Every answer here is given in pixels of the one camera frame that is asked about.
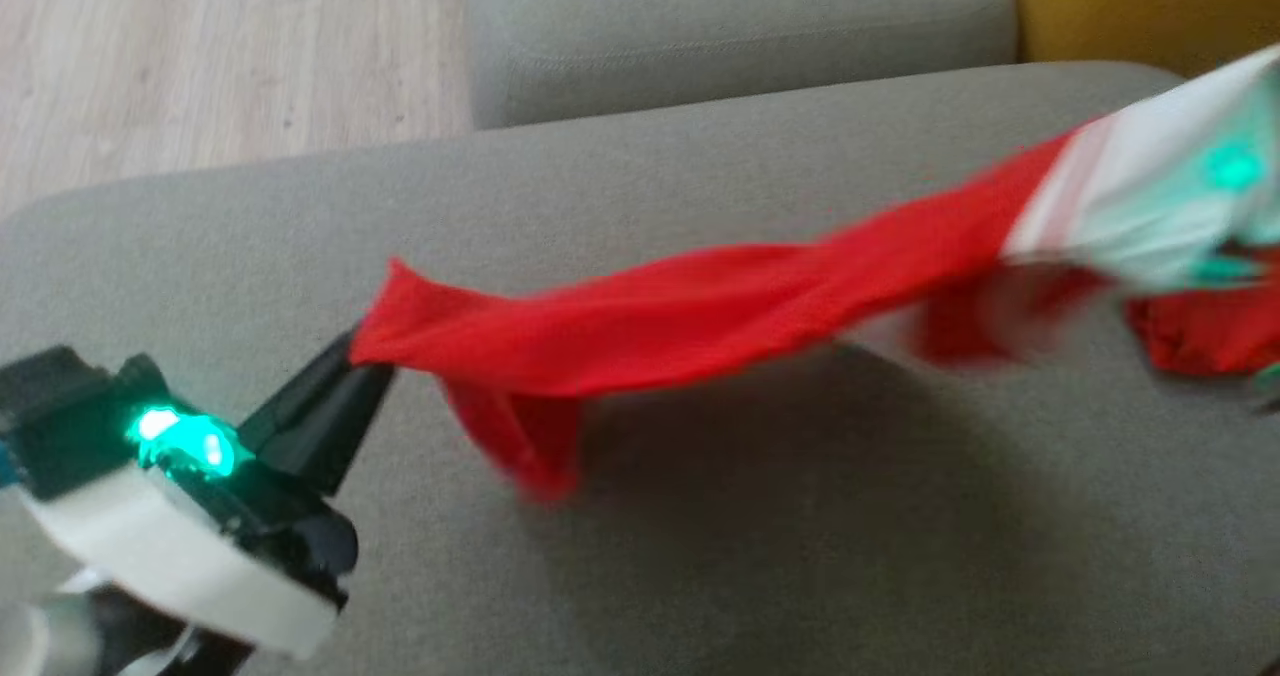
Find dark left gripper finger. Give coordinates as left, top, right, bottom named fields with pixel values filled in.
left=238, top=329, right=355, bottom=449
left=260, top=359, right=396, bottom=499

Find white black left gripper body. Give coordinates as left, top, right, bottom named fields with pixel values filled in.
left=18, top=406, right=361, bottom=659

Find red white sports jersey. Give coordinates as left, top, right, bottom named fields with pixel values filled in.
left=348, top=44, right=1280, bottom=502

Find red white-trimmed shorts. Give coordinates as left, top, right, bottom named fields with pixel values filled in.
left=1125, top=246, right=1280, bottom=377

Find large grey sofa seat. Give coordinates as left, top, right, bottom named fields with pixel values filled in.
left=0, top=61, right=1280, bottom=676

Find grey sofa cushion block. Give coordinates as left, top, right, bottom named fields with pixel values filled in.
left=455, top=0, right=1021, bottom=132

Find yellow cushion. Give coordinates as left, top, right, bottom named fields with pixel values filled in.
left=1005, top=0, right=1280, bottom=79

